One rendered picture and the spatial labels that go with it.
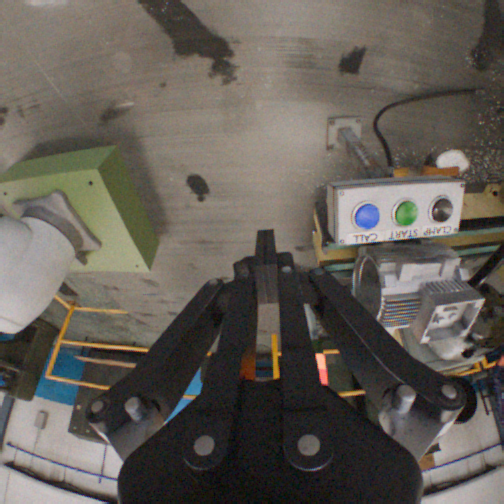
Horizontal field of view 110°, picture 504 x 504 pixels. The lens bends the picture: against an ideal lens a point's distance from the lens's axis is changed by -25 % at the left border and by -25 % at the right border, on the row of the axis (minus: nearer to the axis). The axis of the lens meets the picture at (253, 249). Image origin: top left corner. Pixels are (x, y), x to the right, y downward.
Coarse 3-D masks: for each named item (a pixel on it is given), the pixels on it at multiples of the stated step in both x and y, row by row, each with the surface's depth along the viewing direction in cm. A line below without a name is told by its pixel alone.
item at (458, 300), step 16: (432, 288) 40; (448, 288) 39; (464, 288) 38; (432, 304) 37; (448, 304) 36; (464, 304) 39; (480, 304) 36; (416, 320) 42; (432, 320) 41; (448, 320) 40; (464, 320) 40; (416, 336) 41; (432, 336) 41; (448, 336) 40
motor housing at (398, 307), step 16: (368, 256) 48; (384, 256) 44; (400, 256) 44; (416, 256) 44; (432, 256) 43; (368, 272) 57; (384, 272) 43; (416, 272) 42; (432, 272) 42; (368, 288) 57; (400, 288) 42; (416, 288) 42; (368, 304) 55; (384, 304) 42; (400, 304) 40; (416, 304) 41; (384, 320) 42; (400, 320) 42
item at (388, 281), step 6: (366, 246) 52; (360, 252) 52; (456, 270) 41; (462, 270) 40; (384, 276) 41; (390, 276) 41; (456, 276) 41; (462, 276) 40; (468, 276) 39; (384, 282) 41; (390, 282) 40; (384, 288) 41; (390, 288) 42
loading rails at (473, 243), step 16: (496, 192) 49; (320, 208) 56; (464, 208) 50; (480, 208) 49; (496, 208) 48; (320, 224) 53; (464, 224) 47; (480, 224) 46; (496, 224) 45; (320, 240) 55; (400, 240) 51; (432, 240) 58; (448, 240) 57; (464, 240) 56; (480, 240) 55; (496, 240) 54; (320, 256) 61; (336, 256) 60; (352, 256) 59; (464, 256) 56; (480, 256) 55; (336, 272) 61; (352, 272) 60
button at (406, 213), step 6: (402, 204) 24; (408, 204) 24; (414, 204) 24; (396, 210) 25; (402, 210) 25; (408, 210) 25; (414, 210) 24; (396, 216) 25; (402, 216) 25; (408, 216) 25; (414, 216) 25; (402, 222) 25; (408, 222) 25
